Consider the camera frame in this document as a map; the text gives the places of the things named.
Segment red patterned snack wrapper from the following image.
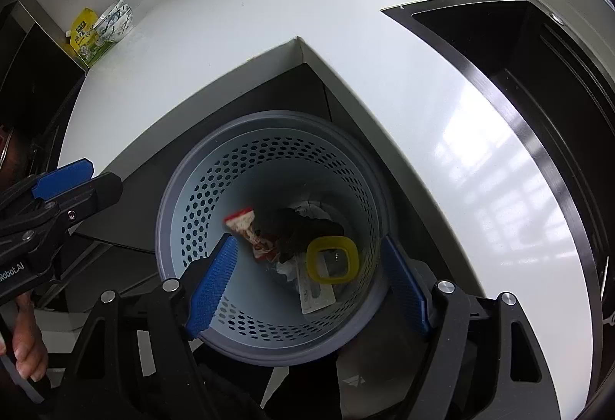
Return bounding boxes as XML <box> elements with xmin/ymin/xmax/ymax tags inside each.
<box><xmin>224</xmin><ymin>207</ymin><xmax>279</xmax><ymax>263</ymax></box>

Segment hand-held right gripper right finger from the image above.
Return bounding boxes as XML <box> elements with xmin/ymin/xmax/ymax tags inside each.
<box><xmin>382</xmin><ymin>235</ymin><xmax>563</xmax><ymax>420</ymax></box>

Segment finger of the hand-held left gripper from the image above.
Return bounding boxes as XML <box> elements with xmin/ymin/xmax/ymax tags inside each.
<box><xmin>0</xmin><ymin>172</ymin><xmax>123</xmax><ymax>252</ymax></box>
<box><xmin>0</xmin><ymin>158</ymin><xmax>94</xmax><ymax>210</ymax></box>

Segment person's left hand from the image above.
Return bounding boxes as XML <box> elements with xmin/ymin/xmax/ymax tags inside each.
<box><xmin>0</xmin><ymin>292</ymin><xmax>49</xmax><ymax>382</ymax></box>

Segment white paper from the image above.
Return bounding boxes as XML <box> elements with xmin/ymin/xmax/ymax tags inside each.
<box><xmin>275</xmin><ymin>254</ymin><xmax>308</xmax><ymax>282</ymax></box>

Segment grey perforated waste basket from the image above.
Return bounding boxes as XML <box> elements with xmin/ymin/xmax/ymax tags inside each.
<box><xmin>155</xmin><ymin>111</ymin><xmax>396</xmax><ymax>368</ymax></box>

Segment yellow seasoning pouch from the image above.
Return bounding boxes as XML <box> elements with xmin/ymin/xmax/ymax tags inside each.
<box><xmin>67</xmin><ymin>7</ymin><xmax>113</xmax><ymax>67</ymax></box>

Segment black gas stove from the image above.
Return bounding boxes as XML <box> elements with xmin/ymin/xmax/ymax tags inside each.
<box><xmin>0</xmin><ymin>78</ymin><xmax>85</xmax><ymax>190</ymax></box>

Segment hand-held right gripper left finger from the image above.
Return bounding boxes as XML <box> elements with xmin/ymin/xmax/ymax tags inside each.
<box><xmin>55</xmin><ymin>235</ymin><xmax>241</xmax><ymax>420</ymax></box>

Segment red pot with lid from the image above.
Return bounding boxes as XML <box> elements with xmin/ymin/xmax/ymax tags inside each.
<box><xmin>0</xmin><ymin>124</ymin><xmax>20</xmax><ymax>183</ymax></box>

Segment clear plastic blister pack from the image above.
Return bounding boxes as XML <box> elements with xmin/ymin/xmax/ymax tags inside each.
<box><xmin>295</xmin><ymin>252</ymin><xmax>337</xmax><ymax>316</ymax></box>

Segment yellow plastic ring lid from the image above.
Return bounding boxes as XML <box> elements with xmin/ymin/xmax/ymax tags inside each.
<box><xmin>306</xmin><ymin>236</ymin><xmax>361</xmax><ymax>283</ymax></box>

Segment black kitchen sink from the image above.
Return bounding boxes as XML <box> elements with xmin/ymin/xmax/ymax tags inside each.
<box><xmin>382</xmin><ymin>0</ymin><xmax>615</xmax><ymax>402</ymax></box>

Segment black plastic bag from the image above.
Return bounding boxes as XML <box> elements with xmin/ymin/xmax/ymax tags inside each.
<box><xmin>257</xmin><ymin>207</ymin><xmax>347</xmax><ymax>264</ymax></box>

